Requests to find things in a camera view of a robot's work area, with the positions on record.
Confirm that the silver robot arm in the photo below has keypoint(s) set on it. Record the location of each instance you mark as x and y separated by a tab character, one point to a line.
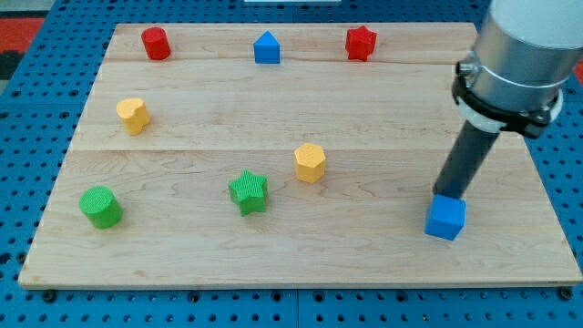
512	76

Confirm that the yellow hexagon block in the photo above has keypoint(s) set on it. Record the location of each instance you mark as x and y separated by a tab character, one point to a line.
310	162

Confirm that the blue cube block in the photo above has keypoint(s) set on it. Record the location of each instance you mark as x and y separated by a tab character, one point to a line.
445	217

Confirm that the green star block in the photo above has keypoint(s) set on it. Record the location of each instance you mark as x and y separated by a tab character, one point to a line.
249	192

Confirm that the wooden board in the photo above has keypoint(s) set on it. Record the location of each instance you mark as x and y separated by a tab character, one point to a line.
385	125

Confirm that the blue triangle block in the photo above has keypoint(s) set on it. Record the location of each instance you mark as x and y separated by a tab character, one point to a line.
267	49

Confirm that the red star block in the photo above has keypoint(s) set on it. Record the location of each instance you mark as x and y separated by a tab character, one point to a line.
360	43

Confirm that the yellow heart block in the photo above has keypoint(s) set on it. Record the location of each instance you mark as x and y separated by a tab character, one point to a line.
134	114

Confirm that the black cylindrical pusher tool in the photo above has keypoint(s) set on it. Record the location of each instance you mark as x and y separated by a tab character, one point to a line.
464	160

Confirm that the red cylinder block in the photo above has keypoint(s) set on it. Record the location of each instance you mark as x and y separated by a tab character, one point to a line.
156	43

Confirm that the green cylinder block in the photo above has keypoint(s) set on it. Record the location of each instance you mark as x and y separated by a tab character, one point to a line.
101	207

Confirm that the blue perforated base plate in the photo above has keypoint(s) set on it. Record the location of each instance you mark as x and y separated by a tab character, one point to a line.
50	55

